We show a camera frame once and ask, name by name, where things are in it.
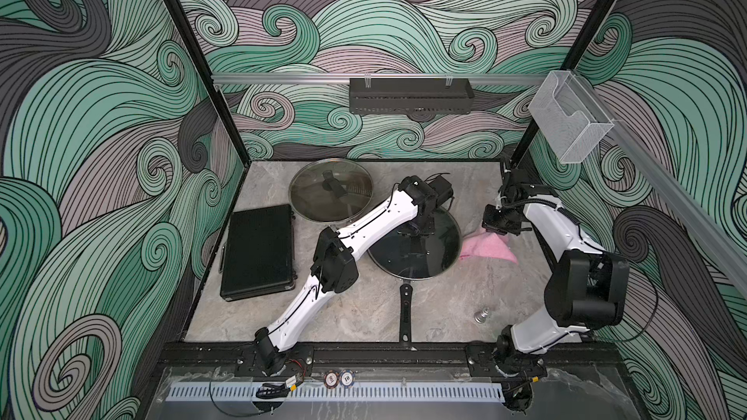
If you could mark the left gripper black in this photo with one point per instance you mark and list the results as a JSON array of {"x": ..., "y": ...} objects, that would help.
[{"x": 429, "y": 228}]

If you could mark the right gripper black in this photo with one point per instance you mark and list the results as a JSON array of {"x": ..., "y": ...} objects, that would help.
[{"x": 488, "y": 224}]

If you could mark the pink fluffy cloth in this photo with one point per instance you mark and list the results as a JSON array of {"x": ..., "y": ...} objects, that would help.
[{"x": 487, "y": 244}]

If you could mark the large glass pot lid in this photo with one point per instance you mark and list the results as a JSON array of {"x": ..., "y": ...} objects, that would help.
[{"x": 405, "y": 254}]

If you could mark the small glass pot lid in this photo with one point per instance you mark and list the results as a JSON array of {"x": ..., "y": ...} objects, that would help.
[{"x": 331, "y": 188}]

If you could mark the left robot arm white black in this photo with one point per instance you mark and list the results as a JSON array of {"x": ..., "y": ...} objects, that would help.
[{"x": 411, "y": 203}]

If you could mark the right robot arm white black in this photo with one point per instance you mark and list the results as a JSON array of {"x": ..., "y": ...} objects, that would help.
[{"x": 588, "y": 284}]

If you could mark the small metal knob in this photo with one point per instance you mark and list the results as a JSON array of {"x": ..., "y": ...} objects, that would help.
[{"x": 481, "y": 315}]

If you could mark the black flat case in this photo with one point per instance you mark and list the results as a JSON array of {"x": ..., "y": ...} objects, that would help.
[{"x": 259, "y": 253}]

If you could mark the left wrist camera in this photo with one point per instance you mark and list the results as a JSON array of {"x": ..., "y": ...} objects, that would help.
[{"x": 441, "y": 186}]

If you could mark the brown pan beige handle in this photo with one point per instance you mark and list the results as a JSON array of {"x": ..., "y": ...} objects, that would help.
[{"x": 335, "y": 222}]

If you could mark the clear mesh wall bin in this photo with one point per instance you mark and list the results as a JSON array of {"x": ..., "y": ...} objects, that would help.
[{"x": 570, "y": 115}]

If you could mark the black wall shelf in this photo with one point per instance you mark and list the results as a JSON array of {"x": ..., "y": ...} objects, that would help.
[{"x": 422, "y": 97}]

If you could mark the white slotted cable duct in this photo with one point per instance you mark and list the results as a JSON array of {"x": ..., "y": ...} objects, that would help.
[{"x": 360, "y": 392}]

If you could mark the aluminium side rail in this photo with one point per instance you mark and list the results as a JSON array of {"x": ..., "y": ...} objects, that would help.
[{"x": 698, "y": 168}]

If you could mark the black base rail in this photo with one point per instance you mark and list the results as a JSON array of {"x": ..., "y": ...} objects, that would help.
[{"x": 480, "y": 359}]

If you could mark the aluminium wall rail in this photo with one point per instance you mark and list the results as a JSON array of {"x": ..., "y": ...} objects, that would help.
[{"x": 299, "y": 78}]

